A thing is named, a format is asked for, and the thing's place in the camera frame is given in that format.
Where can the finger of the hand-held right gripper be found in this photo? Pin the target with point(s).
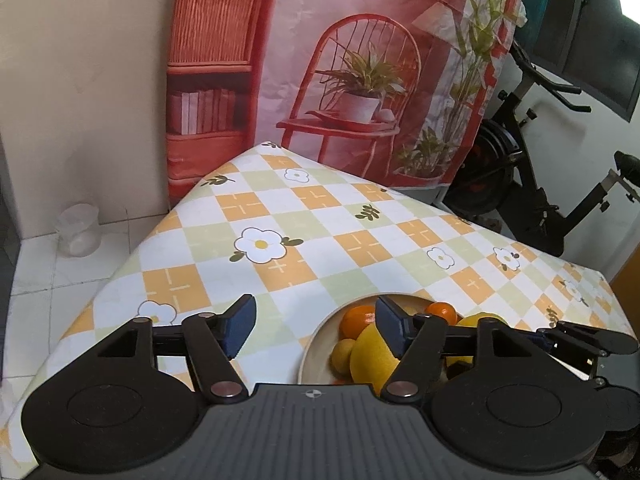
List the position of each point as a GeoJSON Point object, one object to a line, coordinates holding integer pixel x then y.
{"type": "Point", "coordinates": [580, 362]}
{"type": "Point", "coordinates": [585, 339]}

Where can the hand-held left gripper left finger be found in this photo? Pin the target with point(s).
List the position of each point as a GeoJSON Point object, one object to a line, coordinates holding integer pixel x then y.
{"type": "Point", "coordinates": [240, 325]}

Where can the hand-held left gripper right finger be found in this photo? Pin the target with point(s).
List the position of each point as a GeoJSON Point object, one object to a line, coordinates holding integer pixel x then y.
{"type": "Point", "coordinates": [390, 325]}

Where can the orange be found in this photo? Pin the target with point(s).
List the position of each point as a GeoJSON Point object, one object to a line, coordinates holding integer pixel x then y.
{"type": "Point", "coordinates": [442, 310]}
{"type": "Point", "coordinates": [357, 322]}

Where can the large yellow lemon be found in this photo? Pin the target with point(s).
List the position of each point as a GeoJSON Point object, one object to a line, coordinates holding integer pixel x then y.
{"type": "Point", "coordinates": [372, 357]}

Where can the beige round plate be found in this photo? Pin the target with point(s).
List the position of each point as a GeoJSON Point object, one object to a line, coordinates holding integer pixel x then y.
{"type": "Point", "coordinates": [320, 345]}

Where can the small yellow lemon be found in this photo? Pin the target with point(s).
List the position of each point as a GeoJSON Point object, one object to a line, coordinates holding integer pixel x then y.
{"type": "Point", "coordinates": [482, 320]}

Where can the small yellow fruit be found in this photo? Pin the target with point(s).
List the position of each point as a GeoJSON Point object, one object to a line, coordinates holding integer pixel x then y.
{"type": "Point", "coordinates": [342, 355]}

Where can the brown wooden door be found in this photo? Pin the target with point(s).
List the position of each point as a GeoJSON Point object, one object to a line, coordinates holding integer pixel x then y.
{"type": "Point", "coordinates": [627, 285]}

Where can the checked floral tablecloth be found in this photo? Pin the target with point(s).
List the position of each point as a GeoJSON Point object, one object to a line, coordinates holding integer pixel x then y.
{"type": "Point", "coordinates": [325, 220]}

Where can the black exercise bike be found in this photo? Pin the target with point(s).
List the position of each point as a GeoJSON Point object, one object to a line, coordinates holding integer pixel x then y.
{"type": "Point", "coordinates": [500, 175]}

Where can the clear plastic jug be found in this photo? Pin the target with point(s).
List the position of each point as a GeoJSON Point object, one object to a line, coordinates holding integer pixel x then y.
{"type": "Point", "coordinates": [77, 232]}

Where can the printed red chair backdrop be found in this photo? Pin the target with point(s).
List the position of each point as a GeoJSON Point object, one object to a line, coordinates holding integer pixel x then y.
{"type": "Point", "coordinates": [300, 35]}

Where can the dark framed window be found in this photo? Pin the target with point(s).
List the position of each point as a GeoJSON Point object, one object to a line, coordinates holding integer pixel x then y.
{"type": "Point", "coordinates": [590, 20]}

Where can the teal curtain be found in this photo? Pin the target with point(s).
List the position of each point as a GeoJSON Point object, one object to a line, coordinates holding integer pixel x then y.
{"type": "Point", "coordinates": [537, 0]}

